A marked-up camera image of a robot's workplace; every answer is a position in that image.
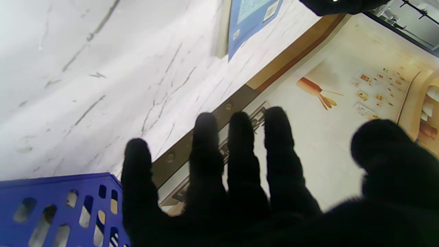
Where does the dark metal frame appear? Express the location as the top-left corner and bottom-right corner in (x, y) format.
(369, 0), (439, 57)

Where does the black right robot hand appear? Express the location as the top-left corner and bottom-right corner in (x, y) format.
(121, 106), (439, 247)

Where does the blue perforated plastic file rack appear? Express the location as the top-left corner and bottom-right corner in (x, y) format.
(0, 173), (131, 247)

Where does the blue paperback book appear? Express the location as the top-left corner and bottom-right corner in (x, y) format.
(215, 0), (285, 62)

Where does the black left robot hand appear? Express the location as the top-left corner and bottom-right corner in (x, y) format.
(298, 0), (391, 16)

